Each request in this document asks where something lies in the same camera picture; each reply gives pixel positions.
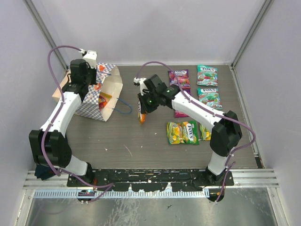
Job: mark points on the orange snack packet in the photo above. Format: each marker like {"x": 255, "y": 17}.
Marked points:
{"x": 103, "y": 100}
{"x": 141, "y": 115}

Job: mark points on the purple snack packet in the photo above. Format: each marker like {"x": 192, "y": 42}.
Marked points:
{"x": 178, "y": 114}
{"x": 182, "y": 76}

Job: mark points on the green snack packet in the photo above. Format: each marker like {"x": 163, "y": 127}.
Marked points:
{"x": 182, "y": 133}
{"x": 205, "y": 134}

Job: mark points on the blue checkered paper bag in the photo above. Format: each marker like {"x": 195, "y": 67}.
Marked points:
{"x": 90, "y": 91}

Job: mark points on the teal white snack packet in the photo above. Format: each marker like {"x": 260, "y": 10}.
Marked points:
{"x": 210, "y": 97}

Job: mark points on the teal mint candy packet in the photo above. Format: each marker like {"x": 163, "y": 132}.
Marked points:
{"x": 207, "y": 76}

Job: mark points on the dark navy cloth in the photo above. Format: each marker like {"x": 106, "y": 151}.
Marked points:
{"x": 43, "y": 172}

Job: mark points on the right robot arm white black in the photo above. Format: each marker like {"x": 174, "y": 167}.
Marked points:
{"x": 225, "y": 129}

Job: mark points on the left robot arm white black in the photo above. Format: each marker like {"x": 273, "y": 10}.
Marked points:
{"x": 49, "y": 144}

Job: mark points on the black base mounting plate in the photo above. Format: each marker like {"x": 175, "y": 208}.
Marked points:
{"x": 150, "y": 180}

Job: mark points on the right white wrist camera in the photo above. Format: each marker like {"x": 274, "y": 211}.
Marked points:
{"x": 140, "y": 82}

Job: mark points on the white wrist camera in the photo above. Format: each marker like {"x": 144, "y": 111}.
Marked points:
{"x": 140, "y": 82}
{"x": 90, "y": 57}

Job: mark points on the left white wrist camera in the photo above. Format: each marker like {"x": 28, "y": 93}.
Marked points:
{"x": 90, "y": 57}

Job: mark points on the white slotted cable duct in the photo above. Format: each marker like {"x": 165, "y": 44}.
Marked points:
{"x": 88, "y": 194}

